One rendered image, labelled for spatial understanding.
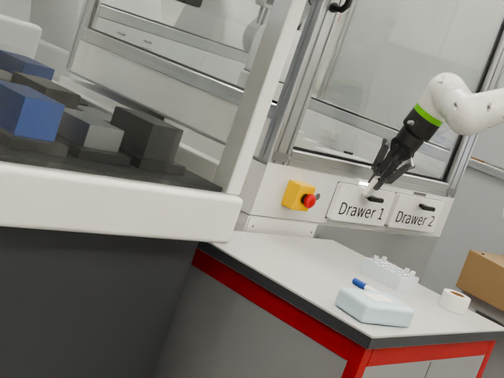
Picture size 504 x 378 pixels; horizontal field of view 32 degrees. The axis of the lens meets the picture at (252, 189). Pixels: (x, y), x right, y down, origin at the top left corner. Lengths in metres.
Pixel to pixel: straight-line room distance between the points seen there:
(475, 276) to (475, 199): 1.87
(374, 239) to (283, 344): 0.96
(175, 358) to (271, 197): 0.51
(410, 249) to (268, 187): 0.83
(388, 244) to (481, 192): 1.57
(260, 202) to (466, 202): 2.25
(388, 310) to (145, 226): 0.53
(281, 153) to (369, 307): 0.63
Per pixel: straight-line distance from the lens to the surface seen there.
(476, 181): 4.39
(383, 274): 2.23
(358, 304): 1.80
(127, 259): 1.78
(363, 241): 2.73
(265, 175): 2.26
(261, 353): 1.93
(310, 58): 2.25
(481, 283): 2.52
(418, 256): 3.04
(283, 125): 2.24
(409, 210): 2.84
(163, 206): 1.68
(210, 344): 2.03
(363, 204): 2.62
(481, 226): 4.35
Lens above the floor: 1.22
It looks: 9 degrees down
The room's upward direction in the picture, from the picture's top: 19 degrees clockwise
